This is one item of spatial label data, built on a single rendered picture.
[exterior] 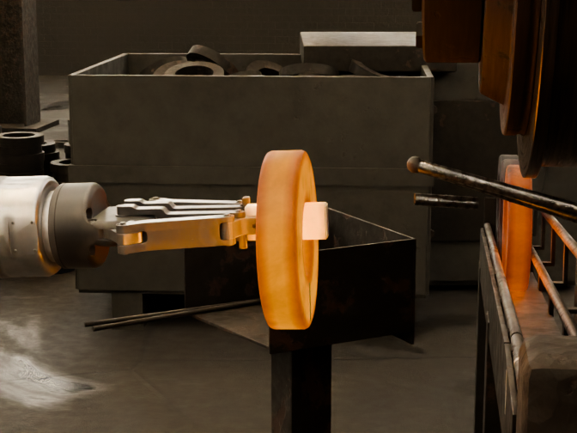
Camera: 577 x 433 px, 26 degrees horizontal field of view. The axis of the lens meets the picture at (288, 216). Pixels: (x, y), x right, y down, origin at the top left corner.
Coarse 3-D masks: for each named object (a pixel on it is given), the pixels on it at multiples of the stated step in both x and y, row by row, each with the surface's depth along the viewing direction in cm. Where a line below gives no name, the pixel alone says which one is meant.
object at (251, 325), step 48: (336, 240) 173; (384, 240) 161; (192, 288) 171; (240, 288) 174; (336, 288) 151; (384, 288) 154; (240, 336) 155; (288, 336) 149; (336, 336) 152; (288, 384) 161; (288, 432) 162
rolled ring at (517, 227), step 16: (512, 176) 176; (512, 208) 173; (528, 208) 172; (512, 224) 172; (528, 224) 172; (512, 240) 172; (528, 240) 172; (512, 256) 173; (528, 256) 173; (512, 272) 175; (528, 272) 174; (512, 288) 178
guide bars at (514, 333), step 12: (492, 240) 198; (492, 252) 183; (492, 264) 182; (504, 276) 157; (504, 288) 146; (504, 300) 138; (504, 312) 133; (516, 324) 123; (516, 336) 117; (516, 348) 114; (516, 372) 108; (516, 384) 110; (516, 396) 104
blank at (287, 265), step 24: (264, 168) 103; (288, 168) 102; (312, 168) 111; (264, 192) 101; (288, 192) 101; (312, 192) 110; (264, 216) 100; (288, 216) 100; (264, 240) 100; (288, 240) 100; (312, 240) 110; (264, 264) 100; (288, 264) 100; (312, 264) 110; (264, 288) 101; (288, 288) 101; (312, 288) 109; (264, 312) 103; (288, 312) 102; (312, 312) 109
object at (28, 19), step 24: (0, 0) 776; (24, 0) 767; (0, 24) 779; (24, 24) 768; (0, 48) 782; (24, 48) 769; (0, 72) 786; (24, 72) 771; (0, 96) 789; (24, 96) 774; (0, 120) 792; (24, 120) 777; (48, 120) 805
